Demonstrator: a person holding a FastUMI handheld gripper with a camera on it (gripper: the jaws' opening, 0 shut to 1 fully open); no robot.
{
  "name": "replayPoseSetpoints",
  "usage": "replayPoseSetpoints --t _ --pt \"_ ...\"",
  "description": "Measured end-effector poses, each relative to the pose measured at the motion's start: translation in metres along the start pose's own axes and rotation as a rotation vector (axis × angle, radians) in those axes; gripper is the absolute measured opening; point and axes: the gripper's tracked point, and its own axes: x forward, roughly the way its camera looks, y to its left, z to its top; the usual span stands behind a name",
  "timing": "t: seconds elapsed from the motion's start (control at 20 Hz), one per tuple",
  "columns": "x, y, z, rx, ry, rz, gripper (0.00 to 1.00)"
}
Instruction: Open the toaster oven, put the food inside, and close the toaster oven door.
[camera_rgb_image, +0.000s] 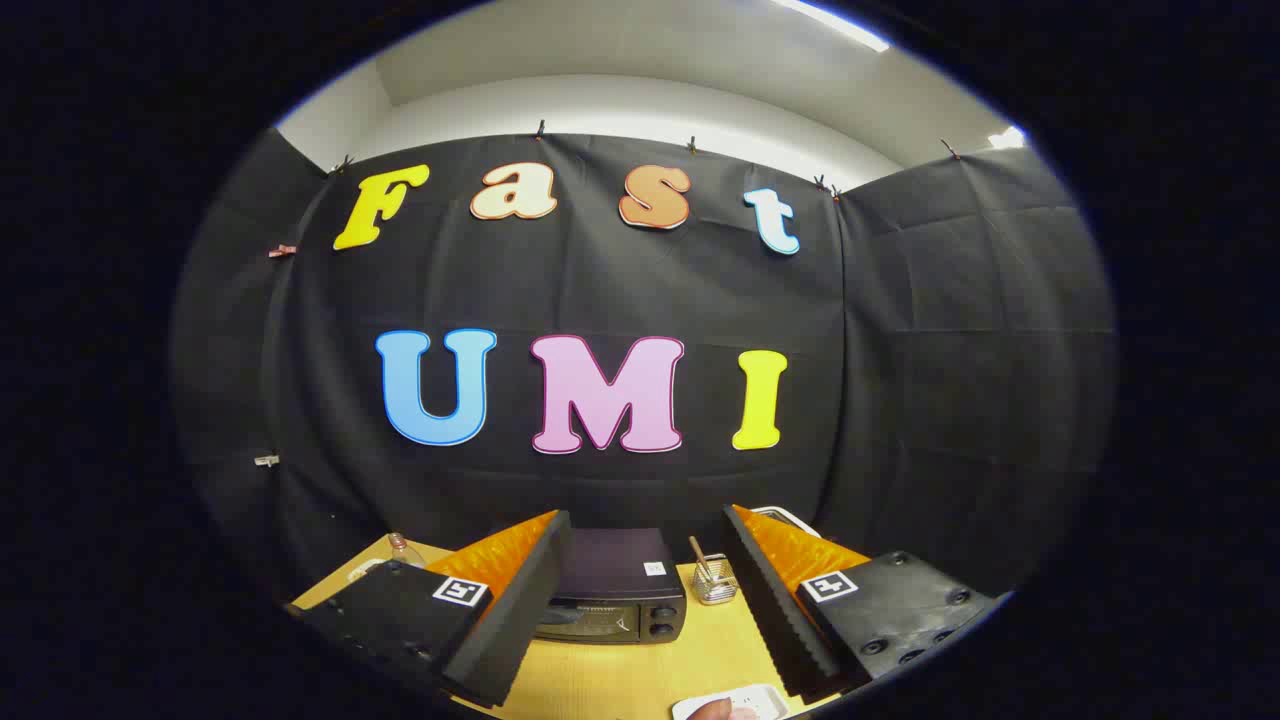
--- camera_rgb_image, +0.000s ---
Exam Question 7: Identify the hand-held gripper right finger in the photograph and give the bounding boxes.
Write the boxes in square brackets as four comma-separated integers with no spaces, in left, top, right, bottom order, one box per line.
[722,504,1001,703]

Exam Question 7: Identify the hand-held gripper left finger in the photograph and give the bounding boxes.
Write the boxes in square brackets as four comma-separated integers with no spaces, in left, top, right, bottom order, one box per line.
[285,510,573,709]

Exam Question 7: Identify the wire mesh basket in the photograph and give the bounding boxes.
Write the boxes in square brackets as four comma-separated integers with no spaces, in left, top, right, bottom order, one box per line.
[692,556,741,606]

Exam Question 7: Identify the row of black cloth clips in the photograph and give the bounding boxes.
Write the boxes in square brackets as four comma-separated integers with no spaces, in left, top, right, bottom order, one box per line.
[330,120,961,196]

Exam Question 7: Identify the white square dish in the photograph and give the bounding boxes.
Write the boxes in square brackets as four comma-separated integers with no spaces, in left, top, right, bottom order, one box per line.
[672,684,791,720]

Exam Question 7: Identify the black toaster oven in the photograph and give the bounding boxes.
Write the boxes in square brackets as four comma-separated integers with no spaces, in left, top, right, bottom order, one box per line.
[535,528,688,644]

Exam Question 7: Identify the white pop-up toaster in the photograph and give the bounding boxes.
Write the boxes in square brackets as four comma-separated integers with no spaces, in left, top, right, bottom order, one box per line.
[750,506,823,538]

